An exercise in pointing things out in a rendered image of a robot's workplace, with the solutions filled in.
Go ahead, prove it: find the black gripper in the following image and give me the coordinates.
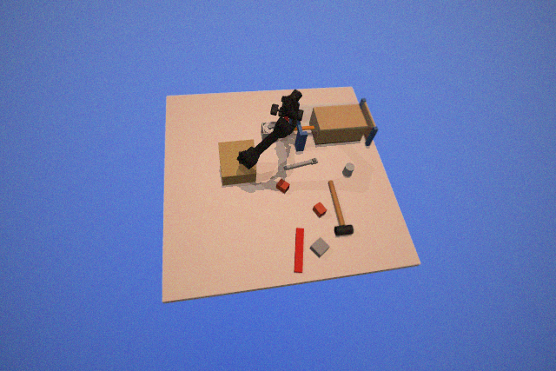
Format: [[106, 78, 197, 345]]
[[270, 104, 303, 121]]

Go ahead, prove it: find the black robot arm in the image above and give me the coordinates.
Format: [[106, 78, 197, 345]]
[[237, 89, 302, 169]]

